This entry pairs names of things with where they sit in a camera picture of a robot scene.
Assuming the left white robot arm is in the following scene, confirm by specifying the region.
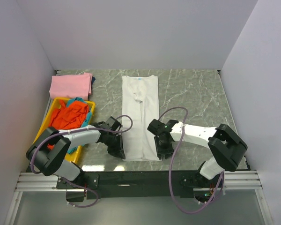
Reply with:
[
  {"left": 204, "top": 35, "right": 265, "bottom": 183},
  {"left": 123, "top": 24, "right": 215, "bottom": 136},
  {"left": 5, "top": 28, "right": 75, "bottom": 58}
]
[{"left": 26, "top": 117, "right": 125, "bottom": 188}]

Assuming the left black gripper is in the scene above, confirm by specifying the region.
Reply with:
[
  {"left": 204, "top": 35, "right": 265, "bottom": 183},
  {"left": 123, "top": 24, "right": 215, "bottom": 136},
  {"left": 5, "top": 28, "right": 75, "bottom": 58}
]
[{"left": 105, "top": 133, "right": 126, "bottom": 159}]

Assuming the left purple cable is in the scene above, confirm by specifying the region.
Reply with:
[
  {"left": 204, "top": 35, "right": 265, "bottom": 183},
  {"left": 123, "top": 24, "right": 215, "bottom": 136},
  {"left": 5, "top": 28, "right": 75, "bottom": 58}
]
[{"left": 30, "top": 114, "right": 133, "bottom": 208}]

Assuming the white t shirt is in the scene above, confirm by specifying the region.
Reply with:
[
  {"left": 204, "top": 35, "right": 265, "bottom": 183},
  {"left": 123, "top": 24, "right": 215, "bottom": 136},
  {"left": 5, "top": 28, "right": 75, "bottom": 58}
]
[{"left": 122, "top": 75, "right": 159, "bottom": 161}]

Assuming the teal t shirt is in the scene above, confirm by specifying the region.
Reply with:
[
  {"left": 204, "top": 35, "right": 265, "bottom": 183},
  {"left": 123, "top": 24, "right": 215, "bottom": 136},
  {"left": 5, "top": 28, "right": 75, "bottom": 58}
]
[{"left": 65, "top": 97, "right": 94, "bottom": 155}]

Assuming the folded pink t shirt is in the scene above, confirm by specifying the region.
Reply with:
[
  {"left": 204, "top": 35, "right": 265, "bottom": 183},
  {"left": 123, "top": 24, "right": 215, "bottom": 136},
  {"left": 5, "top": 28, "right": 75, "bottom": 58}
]
[{"left": 49, "top": 73, "right": 93, "bottom": 100}]

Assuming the yellow plastic bin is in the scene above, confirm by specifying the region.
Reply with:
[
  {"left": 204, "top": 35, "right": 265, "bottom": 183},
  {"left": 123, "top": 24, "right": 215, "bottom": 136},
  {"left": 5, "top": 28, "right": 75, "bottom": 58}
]
[{"left": 32, "top": 97, "right": 96, "bottom": 165}]

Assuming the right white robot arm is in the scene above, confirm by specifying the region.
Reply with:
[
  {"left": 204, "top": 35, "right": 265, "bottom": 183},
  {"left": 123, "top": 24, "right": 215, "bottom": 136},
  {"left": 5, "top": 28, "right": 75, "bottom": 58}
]
[{"left": 148, "top": 119, "right": 248, "bottom": 187}]

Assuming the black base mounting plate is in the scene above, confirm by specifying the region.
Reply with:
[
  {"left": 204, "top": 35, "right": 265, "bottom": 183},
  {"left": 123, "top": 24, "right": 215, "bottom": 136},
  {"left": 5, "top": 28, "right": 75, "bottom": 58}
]
[{"left": 56, "top": 170, "right": 223, "bottom": 203}]

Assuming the orange t shirt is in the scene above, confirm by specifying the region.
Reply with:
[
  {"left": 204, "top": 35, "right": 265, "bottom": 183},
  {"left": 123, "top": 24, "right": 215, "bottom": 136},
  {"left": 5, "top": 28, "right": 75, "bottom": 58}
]
[{"left": 46, "top": 99, "right": 89, "bottom": 150}]

